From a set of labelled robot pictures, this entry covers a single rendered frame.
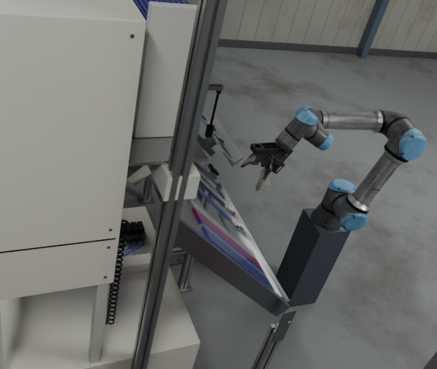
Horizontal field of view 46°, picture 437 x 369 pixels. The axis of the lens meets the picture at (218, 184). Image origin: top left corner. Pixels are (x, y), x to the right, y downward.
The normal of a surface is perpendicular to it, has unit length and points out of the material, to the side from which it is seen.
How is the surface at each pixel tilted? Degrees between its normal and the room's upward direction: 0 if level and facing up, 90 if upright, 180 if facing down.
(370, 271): 0
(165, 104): 90
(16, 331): 0
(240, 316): 0
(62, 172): 90
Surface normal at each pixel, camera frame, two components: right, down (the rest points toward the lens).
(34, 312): 0.21, -0.77
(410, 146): 0.25, 0.53
